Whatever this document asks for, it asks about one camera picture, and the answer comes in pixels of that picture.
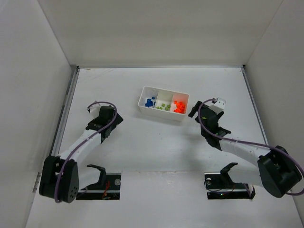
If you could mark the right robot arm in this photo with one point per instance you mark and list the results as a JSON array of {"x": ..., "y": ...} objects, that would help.
[{"x": 277, "y": 173}]

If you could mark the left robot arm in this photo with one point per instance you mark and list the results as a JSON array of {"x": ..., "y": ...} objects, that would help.
[{"x": 61, "y": 178}]

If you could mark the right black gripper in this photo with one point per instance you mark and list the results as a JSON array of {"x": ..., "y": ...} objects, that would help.
[{"x": 198, "y": 111}]

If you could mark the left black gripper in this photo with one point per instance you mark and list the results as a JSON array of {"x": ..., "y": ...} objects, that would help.
[{"x": 114, "y": 123}]

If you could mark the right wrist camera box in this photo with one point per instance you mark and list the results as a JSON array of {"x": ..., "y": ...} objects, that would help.
[{"x": 218, "y": 105}]

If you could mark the large blue arch lego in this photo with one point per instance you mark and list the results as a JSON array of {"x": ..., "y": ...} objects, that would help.
[{"x": 150, "y": 102}]

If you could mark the large orange round lego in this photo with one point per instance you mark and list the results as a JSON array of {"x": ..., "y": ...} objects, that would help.
[{"x": 180, "y": 106}]

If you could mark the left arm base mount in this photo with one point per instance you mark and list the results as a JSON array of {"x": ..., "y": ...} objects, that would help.
[{"x": 95, "y": 183}]

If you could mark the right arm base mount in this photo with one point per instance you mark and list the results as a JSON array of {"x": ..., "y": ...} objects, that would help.
[{"x": 219, "y": 186}]

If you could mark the white three-compartment container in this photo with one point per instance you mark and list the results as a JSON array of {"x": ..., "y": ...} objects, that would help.
[{"x": 163, "y": 96}]

